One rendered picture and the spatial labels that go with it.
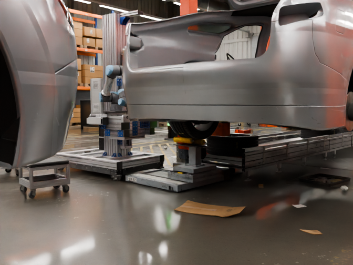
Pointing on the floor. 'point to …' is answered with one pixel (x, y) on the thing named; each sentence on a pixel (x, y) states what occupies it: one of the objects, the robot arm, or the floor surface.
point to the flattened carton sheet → (191, 206)
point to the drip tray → (325, 179)
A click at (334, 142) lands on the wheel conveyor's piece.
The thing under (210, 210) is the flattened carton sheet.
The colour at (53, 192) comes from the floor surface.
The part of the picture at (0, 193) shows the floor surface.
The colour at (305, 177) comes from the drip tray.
